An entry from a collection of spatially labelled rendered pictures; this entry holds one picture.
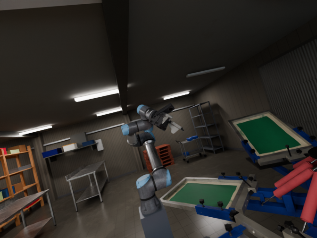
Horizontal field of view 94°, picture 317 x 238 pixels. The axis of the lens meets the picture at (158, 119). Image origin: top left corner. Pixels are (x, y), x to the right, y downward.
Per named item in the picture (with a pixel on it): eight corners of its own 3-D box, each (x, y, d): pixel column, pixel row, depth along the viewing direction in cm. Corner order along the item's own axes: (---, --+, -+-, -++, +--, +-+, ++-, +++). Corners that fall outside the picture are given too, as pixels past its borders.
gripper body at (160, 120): (165, 131, 87) (153, 124, 96) (173, 120, 89) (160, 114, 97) (159, 126, 82) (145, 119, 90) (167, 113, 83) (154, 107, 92)
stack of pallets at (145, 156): (170, 160, 733) (165, 143, 737) (175, 163, 650) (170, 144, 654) (146, 168, 705) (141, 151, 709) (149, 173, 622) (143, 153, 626)
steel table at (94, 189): (110, 181, 666) (104, 157, 671) (103, 201, 458) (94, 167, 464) (91, 188, 646) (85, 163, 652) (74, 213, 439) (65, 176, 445)
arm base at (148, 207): (140, 207, 115) (137, 194, 116) (158, 199, 119) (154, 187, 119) (142, 217, 101) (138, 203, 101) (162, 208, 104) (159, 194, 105)
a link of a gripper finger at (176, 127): (179, 138, 88) (165, 129, 89) (184, 129, 89) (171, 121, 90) (179, 137, 85) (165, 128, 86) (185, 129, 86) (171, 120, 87)
